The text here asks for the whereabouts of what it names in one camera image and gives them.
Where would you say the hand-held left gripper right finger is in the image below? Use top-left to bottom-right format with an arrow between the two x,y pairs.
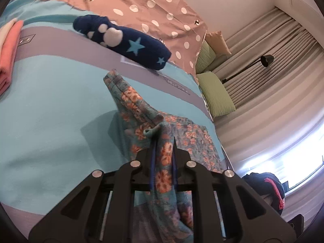
172,136 -> 297,243

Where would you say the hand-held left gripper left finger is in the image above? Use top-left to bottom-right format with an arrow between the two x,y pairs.
28,142 -> 158,243

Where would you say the blue floral small garment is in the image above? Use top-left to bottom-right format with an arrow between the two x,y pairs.
103,69 -> 228,243

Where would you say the green ribbed pillow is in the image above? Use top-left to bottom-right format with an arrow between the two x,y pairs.
195,40 -> 217,74
196,71 -> 236,118

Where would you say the turquoise and purple bed blanket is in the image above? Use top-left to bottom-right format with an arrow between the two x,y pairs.
0,0 -> 228,243

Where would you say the navy star print cloth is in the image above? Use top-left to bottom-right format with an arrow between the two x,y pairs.
73,15 -> 172,71

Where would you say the beige pillow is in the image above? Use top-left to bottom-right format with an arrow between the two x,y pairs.
205,31 -> 232,55

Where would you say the black floor lamp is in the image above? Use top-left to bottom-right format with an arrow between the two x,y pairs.
222,55 -> 275,84

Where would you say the beige pleated curtain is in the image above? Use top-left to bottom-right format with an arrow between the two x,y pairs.
202,6 -> 324,162

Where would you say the pink polka dot blanket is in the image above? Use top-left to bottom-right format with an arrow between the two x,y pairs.
30,0 -> 209,75

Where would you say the folded pink cloth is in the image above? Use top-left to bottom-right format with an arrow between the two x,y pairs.
0,20 -> 24,95

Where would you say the folded white cloth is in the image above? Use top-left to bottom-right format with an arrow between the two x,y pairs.
0,19 -> 18,53

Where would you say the dark bag with red strap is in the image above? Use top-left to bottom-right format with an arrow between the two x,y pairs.
242,172 -> 286,217

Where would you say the white wall vent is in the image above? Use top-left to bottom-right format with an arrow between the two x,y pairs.
289,0 -> 313,13

